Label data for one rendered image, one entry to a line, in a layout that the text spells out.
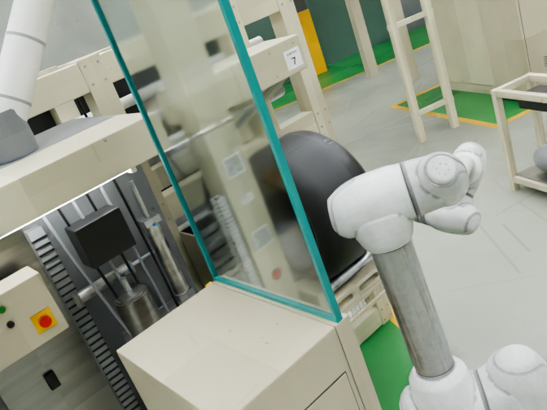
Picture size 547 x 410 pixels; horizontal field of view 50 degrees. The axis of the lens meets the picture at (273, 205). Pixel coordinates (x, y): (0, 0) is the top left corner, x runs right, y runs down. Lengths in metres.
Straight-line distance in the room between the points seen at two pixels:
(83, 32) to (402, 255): 10.02
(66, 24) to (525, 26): 7.59
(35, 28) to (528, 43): 5.11
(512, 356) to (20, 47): 1.67
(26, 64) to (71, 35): 9.08
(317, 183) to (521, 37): 4.49
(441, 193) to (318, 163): 0.88
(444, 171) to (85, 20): 10.10
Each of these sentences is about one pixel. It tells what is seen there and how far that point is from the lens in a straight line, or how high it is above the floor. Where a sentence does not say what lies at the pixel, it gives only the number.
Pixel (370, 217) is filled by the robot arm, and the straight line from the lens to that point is 1.31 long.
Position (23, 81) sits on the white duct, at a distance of 2.02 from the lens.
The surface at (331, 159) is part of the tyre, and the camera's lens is 2.14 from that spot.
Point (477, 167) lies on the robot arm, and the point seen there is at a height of 1.33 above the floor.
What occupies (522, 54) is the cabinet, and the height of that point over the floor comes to 0.51.
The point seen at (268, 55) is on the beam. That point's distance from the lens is 2.46.
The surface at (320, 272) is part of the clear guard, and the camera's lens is 1.34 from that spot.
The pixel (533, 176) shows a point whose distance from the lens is 4.58.
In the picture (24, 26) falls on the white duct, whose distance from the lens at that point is 2.05.
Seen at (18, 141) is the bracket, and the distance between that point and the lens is 1.99.
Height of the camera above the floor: 2.06
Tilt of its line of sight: 21 degrees down
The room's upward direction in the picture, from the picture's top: 21 degrees counter-clockwise
